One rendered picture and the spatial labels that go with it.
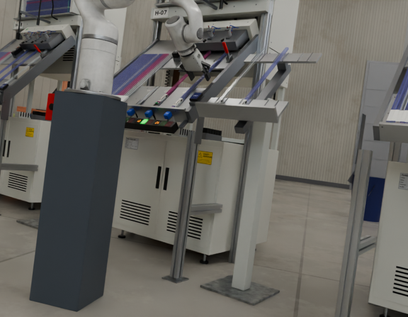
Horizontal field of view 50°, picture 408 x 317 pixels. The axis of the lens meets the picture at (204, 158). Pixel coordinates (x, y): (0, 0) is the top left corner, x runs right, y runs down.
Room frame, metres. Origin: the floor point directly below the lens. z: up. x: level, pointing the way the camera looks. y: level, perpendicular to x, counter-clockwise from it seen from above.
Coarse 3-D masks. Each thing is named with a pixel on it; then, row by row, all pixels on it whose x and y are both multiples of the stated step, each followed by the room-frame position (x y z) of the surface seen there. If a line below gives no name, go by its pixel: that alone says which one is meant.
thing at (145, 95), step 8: (144, 88) 2.18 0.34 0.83; (152, 88) 2.15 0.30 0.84; (160, 88) 2.13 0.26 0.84; (168, 88) 2.10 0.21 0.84; (176, 88) 2.08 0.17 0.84; (184, 88) 2.05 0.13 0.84; (200, 88) 2.01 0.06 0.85; (136, 96) 2.13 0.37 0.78; (144, 96) 2.10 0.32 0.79; (152, 96) 2.08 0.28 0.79; (160, 96) 2.06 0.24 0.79; (168, 96) 2.03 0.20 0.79; (176, 96) 2.01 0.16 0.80; (144, 104) 2.04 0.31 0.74; (152, 104) 2.01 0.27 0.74; (160, 104) 1.99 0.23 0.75; (168, 104) 1.97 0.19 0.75; (184, 104) 1.92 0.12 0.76
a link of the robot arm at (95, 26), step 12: (84, 0) 1.47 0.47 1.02; (96, 0) 1.46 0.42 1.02; (84, 12) 1.46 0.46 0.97; (96, 12) 1.50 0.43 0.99; (84, 24) 1.45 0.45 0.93; (96, 24) 1.43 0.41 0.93; (108, 24) 1.45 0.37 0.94; (84, 36) 1.45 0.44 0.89; (96, 36) 1.43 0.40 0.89; (108, 36) 1.45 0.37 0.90
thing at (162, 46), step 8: (160, 40) 2.66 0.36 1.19; (168, 40) 2.62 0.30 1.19; (152, 48) 2.58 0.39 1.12; (160, 48) 2.55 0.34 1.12; (168, 48) 2.51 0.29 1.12; (208, 56) 2.27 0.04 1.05; (216, 56) 2.24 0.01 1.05; (232, 56) 2.18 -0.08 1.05; (168, 64) 2.33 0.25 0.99; (176, 64) 2.30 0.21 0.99; (224, 64) 2.14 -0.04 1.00
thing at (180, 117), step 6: (132, 108) 2.03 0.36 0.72; (138, 108) 2.01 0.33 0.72; (144, 108) 1.98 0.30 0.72; (150, 108) 1.96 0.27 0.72; (156, 108) 1.94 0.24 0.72; (162, 108) 1.91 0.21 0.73; (168, 108) 1.90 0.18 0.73; (174, 108) 1.88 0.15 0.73; (180, 108) 1.86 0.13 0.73; (126, 114) 2.08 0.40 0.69; (138, 114) 2.04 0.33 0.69; (144, 114) 2.01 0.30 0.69; (156, 114) 1.97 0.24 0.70; (162, 114) 1.94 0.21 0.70; (174, 114) 1.90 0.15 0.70; (180, 114) 1.88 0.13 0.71; (162, 120) 1.97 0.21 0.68; (174, 120) 1.94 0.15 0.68; (180, 120) 1.91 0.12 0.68
